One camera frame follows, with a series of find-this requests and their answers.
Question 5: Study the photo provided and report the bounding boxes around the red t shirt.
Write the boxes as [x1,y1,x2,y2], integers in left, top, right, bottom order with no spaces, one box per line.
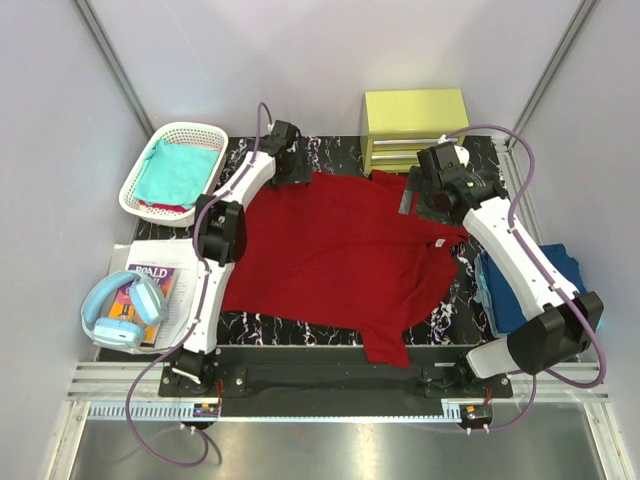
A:
[222,171,468,368]

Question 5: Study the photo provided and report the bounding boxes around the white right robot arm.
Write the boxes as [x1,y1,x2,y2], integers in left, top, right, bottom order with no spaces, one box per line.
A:
[399,139,604,397]

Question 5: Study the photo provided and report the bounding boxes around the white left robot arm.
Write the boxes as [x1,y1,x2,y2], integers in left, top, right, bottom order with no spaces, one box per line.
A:
[169,120,312,396]

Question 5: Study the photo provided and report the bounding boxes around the yellow green drawer cabinet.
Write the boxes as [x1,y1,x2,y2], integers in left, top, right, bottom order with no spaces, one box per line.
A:
[360,88,469,174]

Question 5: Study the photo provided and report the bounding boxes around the teal folded t shirt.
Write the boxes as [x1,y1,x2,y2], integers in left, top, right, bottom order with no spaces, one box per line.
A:
[133,139,220,209]

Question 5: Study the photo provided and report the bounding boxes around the light blue shirt under pile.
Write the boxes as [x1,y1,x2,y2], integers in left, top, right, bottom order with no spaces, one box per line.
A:
[474,252,501,337]

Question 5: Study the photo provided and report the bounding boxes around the pink folded shirt in basket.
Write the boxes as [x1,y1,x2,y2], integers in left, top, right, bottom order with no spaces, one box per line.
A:
[138,200,189,214]

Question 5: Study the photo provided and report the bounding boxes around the blue t shirt pile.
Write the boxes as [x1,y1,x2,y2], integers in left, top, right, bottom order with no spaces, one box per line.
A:
[483,244,587,338]

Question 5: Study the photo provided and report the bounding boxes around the colourful Roald Dahl book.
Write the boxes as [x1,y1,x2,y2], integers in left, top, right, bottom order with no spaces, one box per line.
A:
[103,264,177,347]

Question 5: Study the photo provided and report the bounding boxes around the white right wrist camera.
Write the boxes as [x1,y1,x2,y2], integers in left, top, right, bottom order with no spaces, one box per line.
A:
[437,135,470,167]

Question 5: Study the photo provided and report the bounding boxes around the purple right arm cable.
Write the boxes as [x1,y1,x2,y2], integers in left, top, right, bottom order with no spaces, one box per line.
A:
[439,123,609,389]

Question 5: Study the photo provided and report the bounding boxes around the light blue ring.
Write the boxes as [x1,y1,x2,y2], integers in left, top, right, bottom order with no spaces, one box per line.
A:
[79,270,169,350]

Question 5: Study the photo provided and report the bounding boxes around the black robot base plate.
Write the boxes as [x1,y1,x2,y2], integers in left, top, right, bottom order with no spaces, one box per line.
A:
[159,346,513,421]

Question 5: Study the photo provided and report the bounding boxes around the aluminium frame post right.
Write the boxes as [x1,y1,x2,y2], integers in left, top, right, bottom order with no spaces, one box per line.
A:
[513,0,600,134]

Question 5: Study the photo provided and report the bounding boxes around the aluminium frame post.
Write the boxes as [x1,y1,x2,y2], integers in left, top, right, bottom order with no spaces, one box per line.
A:
[71,0,155,138]
[513,0,600,134]

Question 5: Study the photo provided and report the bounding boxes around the aluminium frame post left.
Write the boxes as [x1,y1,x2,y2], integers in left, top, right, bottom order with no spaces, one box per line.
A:
[71,0,155,138]

